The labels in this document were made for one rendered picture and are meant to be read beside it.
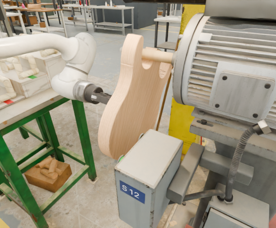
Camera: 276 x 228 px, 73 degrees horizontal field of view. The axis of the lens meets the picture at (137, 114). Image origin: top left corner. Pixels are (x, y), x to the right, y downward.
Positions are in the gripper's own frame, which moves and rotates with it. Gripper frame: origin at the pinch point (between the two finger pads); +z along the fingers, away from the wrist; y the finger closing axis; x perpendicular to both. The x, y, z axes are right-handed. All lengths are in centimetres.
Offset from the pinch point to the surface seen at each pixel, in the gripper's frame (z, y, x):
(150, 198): 23.5, 27.9, -12.1
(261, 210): 46.9, 1.4, -15.7
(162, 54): 9.1, 6.1, 19.1
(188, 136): 4, -119, -28
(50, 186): -77, -42, -89
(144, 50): 2.6, 5.9, 19.4
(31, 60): -70, -5, 7
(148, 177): 22.1, 27.9, -8.1
